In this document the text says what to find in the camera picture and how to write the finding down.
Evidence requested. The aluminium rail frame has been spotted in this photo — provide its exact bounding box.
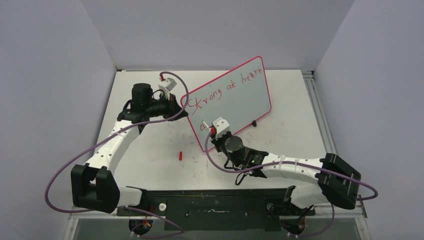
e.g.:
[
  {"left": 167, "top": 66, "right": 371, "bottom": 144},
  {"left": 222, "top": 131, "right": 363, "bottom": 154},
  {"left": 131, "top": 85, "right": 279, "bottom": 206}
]
[{"left": 67, "top": 70, "right": 372, "bottom": 240}]

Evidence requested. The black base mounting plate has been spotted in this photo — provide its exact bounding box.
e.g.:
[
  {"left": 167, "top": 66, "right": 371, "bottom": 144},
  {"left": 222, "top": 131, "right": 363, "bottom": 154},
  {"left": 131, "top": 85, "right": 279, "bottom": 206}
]
[{"left": 117, "top": 188, "right": 316, "bottom": 231}]

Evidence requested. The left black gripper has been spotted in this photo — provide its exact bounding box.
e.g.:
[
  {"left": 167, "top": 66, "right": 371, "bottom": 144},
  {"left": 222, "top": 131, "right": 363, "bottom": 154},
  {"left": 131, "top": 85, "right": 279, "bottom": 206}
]
[{"left": 145, "top": 92, "right": 188, "bottom": 122}]

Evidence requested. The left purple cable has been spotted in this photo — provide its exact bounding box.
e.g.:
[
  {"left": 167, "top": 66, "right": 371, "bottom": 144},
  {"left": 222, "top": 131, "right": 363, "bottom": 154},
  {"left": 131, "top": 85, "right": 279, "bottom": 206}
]
[{"left": 44, "top": 71, "right": 190, "bottom": 239}]

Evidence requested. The pink framed whiteboard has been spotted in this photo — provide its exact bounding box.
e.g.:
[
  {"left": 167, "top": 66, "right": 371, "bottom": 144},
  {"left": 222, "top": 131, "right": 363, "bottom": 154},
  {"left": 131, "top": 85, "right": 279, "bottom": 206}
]
[{"left": 180, "top": 56, "right": 272, "bottom": 152}]

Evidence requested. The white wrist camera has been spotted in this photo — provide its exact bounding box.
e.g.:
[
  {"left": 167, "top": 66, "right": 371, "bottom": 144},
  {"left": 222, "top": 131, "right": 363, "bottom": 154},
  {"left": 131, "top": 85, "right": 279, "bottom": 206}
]
[
  {"left": 158, "top": 77, "right": 177, "bottom": 98},
  {"left": 212, "top": 116, "right": 230, "bottom": 139}
]

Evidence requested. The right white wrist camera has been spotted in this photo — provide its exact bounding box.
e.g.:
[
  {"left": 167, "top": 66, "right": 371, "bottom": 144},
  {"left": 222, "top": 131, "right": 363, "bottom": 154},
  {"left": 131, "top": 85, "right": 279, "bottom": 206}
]
[{"left": 212, "top": 116, "right": 230, "bottom": 139}]

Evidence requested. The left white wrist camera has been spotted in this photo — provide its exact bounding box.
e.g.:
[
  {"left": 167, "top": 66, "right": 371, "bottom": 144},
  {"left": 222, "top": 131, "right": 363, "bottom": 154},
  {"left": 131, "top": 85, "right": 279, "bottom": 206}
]
[{"left": 158, "top": 77, "right": 177, "bottom": 98}]

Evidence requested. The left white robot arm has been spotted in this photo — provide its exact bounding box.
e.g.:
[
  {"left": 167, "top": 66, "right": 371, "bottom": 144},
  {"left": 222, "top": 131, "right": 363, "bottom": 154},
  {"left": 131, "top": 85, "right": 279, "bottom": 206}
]
[{"left": 70, "top": 78, "right": 188, "bottom": 216}]

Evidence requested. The purple cable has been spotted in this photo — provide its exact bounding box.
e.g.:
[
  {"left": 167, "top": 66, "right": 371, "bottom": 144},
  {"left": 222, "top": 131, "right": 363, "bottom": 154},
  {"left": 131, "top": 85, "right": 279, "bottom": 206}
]
[
  {"left": 44, "top": 71, "right": 190, "bottom": 239},
  {"left": 204, "top": 127, "right": 379, "bottom": 202}
]

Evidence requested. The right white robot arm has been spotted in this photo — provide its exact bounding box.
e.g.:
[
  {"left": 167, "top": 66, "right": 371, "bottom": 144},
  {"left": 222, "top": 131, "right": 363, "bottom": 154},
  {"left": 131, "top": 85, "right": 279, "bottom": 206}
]
[{"left": 209, "top": 131, "right": 361, "bottom": 214}]

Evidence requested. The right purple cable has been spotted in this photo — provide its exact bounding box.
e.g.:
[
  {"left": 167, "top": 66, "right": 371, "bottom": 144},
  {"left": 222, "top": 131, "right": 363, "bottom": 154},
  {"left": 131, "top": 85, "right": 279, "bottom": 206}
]
[{"left": 204, "top": 127, "right": 379, "bottom": 202}]

